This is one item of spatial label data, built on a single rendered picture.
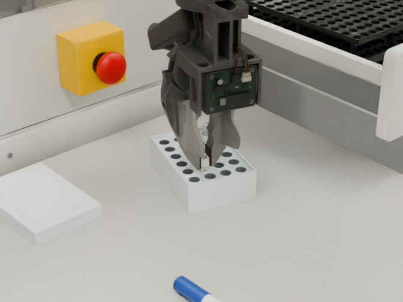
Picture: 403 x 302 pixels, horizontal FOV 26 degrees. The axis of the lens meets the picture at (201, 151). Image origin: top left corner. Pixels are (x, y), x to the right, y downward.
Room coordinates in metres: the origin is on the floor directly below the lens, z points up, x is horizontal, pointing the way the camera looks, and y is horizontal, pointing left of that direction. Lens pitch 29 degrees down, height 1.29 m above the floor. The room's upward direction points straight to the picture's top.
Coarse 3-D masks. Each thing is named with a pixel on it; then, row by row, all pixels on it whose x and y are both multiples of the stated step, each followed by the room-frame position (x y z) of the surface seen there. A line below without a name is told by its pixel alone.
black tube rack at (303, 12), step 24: (264, 0) 1.14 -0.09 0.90; (288, 0) 1.14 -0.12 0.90; (312, 0) 1.14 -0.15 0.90; (336, 0) 1.14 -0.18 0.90; (360, 0) 1.14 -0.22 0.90; (384, 0) 1.14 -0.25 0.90; (288, 24) 1.12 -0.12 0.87; (312, 24) 1.05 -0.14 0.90; (336, 24) 1.04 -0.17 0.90; (360, 24) 1.04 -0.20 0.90; (336, 48) 1.04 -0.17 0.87; (360, 48) 1.04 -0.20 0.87; (384, 48) 1.04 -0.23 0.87
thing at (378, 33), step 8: (384, 24) 1.04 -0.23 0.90; (392, 24) 1.05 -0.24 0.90; (400, 24) 1.04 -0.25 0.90; (360, 32) 1.02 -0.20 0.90; (368, 32) 1.02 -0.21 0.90; (376, 32) 1.02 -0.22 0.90; (384, 32) 1.02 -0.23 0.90; (352, 40) 1.00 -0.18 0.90; (360, 40) 0.99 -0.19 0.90; (368, 40) 1.00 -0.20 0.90
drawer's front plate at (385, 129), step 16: (400, 48) 0.90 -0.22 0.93; (384, 64) 0.89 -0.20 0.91; (400, 64) 0.88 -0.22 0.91; (384, 80) 0.89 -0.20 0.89; (400, 80) 0.88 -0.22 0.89; (384, 96) 0.88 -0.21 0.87; (400, 96) 0.89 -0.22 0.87; (384, 112) 0.88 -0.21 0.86; (400, 112) 0.89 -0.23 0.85; (384, 128) 0.88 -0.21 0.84; (400, 128) 0.89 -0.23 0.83
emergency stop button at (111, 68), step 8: (104, 56) 0.96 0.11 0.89; (112, 56) 0.96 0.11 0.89; (120, 56) 0.96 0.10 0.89; (104, 64) 0.95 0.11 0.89; (112, 64) 0.95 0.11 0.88; (120, 64) 0.96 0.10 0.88; (104, 72) 0.95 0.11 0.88; (112, 72) 0.95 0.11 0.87; (120, 72) 0.96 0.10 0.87; (104, 80) 0.95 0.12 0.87; (112, 80) 0.95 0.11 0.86
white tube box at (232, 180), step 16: (160, 144) 0.92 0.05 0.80; (176, 144) 0.92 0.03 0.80; (160, 160) 0.90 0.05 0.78; (176, 160) 0.88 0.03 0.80; (224, 160) 0.88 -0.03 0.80; (240, 160) 0.88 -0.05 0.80; (160, 176) 0.90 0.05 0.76; (176, 176) 0.85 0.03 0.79; (192, 176) 0.84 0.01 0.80; (208, 176) 0.85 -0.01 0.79; (224, 176) 0.84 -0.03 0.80; (240, 176) 0.84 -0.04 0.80; (256, 176) 0.85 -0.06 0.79; (176, 192) 0.85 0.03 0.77; (192, 192) 0.82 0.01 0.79; (208, 192) 0.83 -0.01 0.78; (224, 192) 0.84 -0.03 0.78; (240, 192) 0.84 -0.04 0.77; (192, 208) 0.82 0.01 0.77; (208, 208) 0.83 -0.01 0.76
